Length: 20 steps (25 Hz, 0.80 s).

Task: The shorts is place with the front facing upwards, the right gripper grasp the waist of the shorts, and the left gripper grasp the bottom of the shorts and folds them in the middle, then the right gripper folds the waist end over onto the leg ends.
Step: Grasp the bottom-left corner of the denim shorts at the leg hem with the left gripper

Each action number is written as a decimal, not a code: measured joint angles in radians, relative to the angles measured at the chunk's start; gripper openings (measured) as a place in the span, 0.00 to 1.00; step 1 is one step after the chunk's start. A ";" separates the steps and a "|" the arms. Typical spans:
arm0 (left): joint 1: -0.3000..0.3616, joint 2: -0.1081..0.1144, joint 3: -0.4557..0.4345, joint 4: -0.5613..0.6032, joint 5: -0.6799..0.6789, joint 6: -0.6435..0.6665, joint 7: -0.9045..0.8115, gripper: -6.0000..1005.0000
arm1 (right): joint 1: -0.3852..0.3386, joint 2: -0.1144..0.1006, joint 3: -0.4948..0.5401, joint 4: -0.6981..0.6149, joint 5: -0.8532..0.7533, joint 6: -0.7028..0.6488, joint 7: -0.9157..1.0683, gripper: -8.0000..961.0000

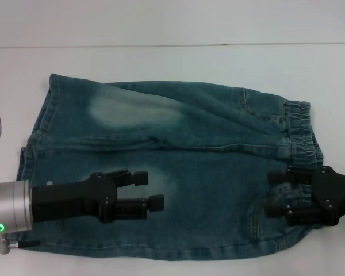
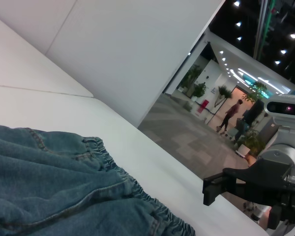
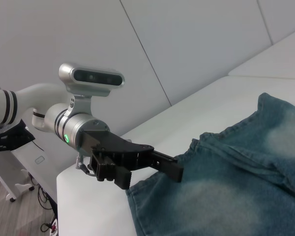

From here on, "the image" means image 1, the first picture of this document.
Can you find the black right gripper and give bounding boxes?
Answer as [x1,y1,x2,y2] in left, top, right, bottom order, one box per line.
[265,165,345,227]

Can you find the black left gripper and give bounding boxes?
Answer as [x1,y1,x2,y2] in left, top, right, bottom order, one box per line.
[30,168,166,224]

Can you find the blue denim shorts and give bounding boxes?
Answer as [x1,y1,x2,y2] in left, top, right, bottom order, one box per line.
[16,73,326,261]

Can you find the black cable with silver plug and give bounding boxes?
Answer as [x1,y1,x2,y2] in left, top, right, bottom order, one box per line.
[0,235,41,256]

